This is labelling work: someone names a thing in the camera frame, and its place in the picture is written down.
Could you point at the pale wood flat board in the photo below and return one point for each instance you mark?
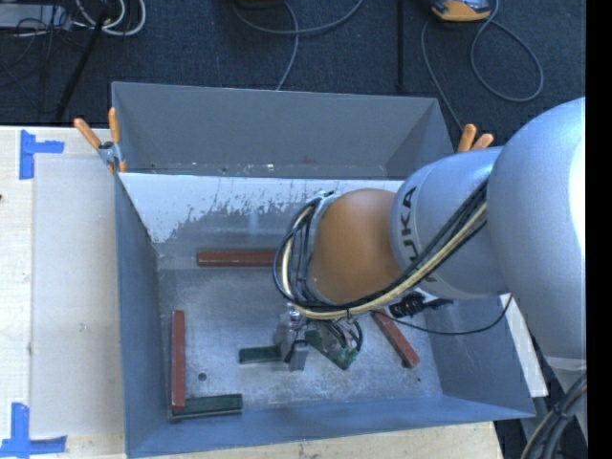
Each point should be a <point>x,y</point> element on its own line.
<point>72,304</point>

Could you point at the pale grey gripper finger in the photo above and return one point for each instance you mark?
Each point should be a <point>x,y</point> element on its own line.
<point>283,335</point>
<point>299,357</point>

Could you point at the dark green flat block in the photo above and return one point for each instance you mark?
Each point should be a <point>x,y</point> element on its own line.
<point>210,405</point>
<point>260,354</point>

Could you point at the grey metal bin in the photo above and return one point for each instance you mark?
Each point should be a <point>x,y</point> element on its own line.
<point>239,127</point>

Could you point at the red-brown flat block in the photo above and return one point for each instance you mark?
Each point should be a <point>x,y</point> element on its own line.
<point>178,356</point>
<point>234,258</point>
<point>399,344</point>

